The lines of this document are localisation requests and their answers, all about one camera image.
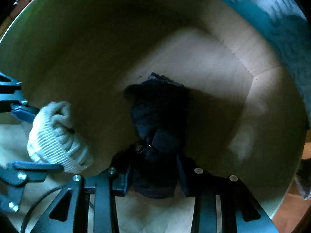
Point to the navy underwear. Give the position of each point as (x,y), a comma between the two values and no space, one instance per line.
(158,116)

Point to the white ribbed sock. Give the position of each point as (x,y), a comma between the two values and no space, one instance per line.
(53,145)

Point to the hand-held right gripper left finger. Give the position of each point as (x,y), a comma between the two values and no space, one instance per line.
(126,179)

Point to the light wooden drawer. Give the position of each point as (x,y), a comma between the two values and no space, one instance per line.
(206,60)

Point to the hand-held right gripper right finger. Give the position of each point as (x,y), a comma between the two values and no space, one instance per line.
(182,177)

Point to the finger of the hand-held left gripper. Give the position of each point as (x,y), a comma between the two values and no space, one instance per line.
(36,167)
(23,114)

